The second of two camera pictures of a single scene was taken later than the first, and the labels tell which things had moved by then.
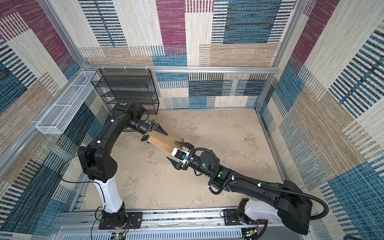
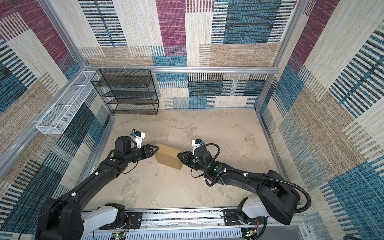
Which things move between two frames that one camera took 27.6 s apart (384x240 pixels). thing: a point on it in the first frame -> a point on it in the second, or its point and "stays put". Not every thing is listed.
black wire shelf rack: x=120 y=85 stays put
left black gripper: x=157 y=128 -> x=147 y=152
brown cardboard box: x=164 y=141 -> x=168 y=156
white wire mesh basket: x=57 y=119 stays put
